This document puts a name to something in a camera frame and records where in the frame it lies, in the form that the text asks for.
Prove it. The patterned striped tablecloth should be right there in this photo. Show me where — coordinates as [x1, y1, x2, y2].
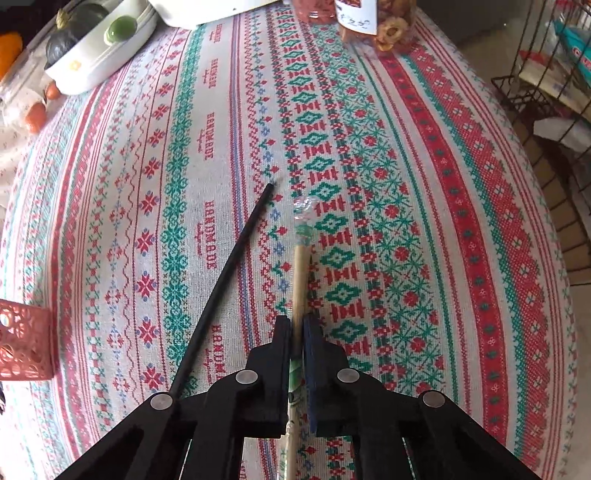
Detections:
[1, 5, 577, 479]

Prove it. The dark green squash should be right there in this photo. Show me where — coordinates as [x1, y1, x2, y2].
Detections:
[45, 3, 109, 69]

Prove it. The black chopstick gold end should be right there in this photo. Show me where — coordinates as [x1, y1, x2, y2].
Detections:
[168, 182, 276, 399]

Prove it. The floral cloth cover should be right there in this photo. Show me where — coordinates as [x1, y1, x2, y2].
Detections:
[1, 88, 47, 227]

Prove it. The jar of dried fruit rings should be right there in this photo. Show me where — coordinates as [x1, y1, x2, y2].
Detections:
[335, 0, 418, 54]

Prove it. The black wire rack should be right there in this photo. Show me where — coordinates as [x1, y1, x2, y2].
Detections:
[490, 0, 591, 153]

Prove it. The white oval baking dish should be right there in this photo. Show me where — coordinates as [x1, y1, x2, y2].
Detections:
[44, 1, 159, 96]

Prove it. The jar of red dried fruit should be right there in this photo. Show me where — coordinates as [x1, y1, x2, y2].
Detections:
[291, 0, 335, 24]

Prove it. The white electric cooking pot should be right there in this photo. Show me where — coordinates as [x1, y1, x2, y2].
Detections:
[148, 0, 274, 30]

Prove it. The bamboo chopsticks green print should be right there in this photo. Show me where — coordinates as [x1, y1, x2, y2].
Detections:
[277, 196, 317, 479]

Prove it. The orange fruit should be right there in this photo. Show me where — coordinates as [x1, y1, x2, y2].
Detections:
[0, 32, 23, 79]

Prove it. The pink perforated utensil holder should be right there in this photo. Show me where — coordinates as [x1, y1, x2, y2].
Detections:
[0, 300, 55, 381]

